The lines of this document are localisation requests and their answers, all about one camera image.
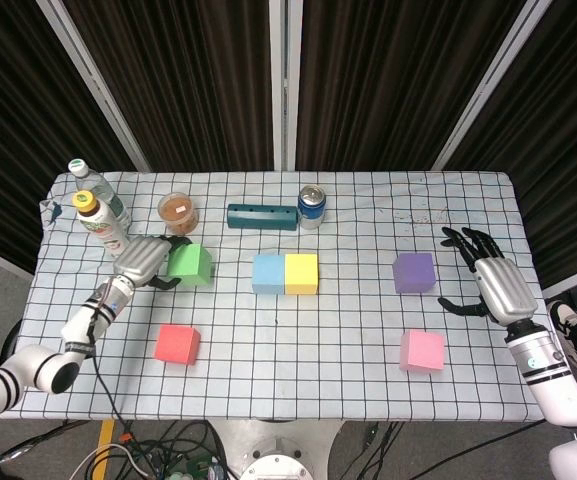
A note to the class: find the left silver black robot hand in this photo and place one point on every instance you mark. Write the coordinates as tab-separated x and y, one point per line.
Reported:
138	260

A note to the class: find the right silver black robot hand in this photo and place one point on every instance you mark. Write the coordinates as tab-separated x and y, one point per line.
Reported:
505	290

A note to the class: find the green foam cube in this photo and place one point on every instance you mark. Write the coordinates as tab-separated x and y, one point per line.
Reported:
190	265

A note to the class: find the red foam cube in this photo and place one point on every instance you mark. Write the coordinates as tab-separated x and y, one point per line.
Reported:
175	344

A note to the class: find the purple foam cube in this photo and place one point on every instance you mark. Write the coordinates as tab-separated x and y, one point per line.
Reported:
414	272

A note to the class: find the light blue foam cube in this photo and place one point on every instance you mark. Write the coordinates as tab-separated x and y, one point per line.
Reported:
268	274

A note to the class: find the yellow foam cube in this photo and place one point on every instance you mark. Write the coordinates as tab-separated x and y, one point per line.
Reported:
301	274

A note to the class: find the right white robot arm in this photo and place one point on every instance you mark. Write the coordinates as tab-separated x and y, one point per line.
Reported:
558	385

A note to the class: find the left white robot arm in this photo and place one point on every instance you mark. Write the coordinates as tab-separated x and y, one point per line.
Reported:
43	367

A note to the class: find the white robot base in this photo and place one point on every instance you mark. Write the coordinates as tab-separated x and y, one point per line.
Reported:
278	450

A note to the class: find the pink foam cube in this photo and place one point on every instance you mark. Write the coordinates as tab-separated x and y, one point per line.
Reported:
423	350

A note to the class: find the yellow-capped drink bottle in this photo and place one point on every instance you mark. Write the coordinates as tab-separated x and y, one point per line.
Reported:
105	230

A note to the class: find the clear jar of rubber bands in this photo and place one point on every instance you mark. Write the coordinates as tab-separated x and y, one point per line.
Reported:
178	212

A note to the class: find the white black sneaker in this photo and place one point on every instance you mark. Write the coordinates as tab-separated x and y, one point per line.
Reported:
563	315

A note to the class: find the clear water bottle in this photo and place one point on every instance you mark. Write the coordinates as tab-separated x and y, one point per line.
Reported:
103	190

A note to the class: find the teal oblong plastic case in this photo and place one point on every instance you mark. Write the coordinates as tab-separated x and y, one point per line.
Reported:
262	217

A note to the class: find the black round stool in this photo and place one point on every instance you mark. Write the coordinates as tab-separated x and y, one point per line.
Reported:
10	345

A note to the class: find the dark brown curtain panel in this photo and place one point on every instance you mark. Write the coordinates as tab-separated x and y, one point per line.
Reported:
568	150
18	125
193	75
393	75

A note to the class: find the white black grid tablecloth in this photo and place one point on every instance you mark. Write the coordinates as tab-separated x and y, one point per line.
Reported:
288	350

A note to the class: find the blue soda can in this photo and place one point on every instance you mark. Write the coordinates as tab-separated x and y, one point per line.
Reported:
311	210

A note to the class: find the chrome chair leg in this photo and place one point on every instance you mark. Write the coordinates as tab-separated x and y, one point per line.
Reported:
18	452

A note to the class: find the white partition frame post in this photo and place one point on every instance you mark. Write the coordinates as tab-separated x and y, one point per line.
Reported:
93	80
493	75
285	75

